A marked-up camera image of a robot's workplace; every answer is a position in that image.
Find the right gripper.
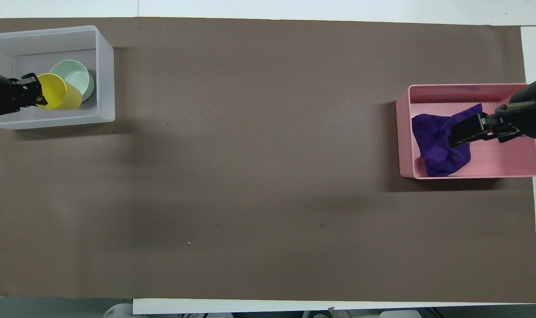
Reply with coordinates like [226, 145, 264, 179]
[508, 79, 536, 141]

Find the yellow plastic cup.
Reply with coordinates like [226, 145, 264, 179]
[36, 73, 83, 110]

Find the purple cloth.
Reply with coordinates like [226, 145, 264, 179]
[411, 103, 484, 177]

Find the pink plastic box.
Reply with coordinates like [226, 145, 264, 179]
[396, 83, 536, 179]

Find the translucent white plastic box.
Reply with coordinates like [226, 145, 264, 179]
[0, 25, 116, 130]

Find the pale green bowl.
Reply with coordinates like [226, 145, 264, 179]
[49, 60, 95, 102]

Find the black cable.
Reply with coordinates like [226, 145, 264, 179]
[495, 97, 536, 117]

